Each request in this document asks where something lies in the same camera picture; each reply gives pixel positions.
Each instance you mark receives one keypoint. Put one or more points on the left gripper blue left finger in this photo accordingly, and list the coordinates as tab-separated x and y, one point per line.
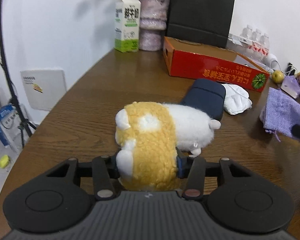
104	169

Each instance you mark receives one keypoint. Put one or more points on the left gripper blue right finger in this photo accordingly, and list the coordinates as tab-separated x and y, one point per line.
192	170

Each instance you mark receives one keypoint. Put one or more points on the purple knitted pouch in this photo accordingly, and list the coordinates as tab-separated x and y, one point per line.
280	113

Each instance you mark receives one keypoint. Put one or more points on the yellow white plush toy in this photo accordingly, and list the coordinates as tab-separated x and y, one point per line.
150	134

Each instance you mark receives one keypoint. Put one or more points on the white cloth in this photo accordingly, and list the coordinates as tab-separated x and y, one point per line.
236	100

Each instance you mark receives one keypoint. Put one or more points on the navy blue zip case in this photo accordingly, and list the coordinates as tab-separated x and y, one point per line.
207	96

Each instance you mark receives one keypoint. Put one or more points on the purple tissue pack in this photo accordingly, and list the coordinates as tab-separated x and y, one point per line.
291	86

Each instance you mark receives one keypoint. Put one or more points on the green yellow apple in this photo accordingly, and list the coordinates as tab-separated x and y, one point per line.
277	76

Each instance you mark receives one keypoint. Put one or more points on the small white fan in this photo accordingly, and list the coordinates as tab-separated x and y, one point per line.
271	61

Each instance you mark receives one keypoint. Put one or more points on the water bottle right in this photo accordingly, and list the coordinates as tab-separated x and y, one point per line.
264	44

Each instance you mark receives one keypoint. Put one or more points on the water bottle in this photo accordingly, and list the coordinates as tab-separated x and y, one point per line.
264	44
247	32
255	38

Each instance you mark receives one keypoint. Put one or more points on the black light stand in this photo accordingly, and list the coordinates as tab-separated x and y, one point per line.
25	125

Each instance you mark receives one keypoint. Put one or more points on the yellow green small object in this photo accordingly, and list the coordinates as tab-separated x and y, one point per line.
4	161

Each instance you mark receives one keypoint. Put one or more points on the water bottle middle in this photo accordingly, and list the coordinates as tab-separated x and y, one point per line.
255	38

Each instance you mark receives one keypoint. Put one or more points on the red cardboard box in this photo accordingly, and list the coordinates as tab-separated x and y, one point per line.
196	61

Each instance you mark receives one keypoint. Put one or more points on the white flat carton box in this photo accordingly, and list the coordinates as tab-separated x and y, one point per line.
235	39

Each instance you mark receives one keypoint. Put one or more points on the water bottle left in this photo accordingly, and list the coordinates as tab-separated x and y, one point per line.
247	32

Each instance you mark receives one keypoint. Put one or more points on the white panel board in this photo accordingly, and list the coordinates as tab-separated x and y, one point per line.
44	87

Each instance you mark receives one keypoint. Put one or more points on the blue white package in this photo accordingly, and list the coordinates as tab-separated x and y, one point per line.
7	116

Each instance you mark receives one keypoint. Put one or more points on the black paper shopping bag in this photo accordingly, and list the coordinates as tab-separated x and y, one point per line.
201	21

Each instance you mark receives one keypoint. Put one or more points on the purple textured vase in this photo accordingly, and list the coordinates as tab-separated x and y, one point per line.
153	19

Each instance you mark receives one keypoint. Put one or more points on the milk carton white green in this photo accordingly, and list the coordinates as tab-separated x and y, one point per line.
127	25

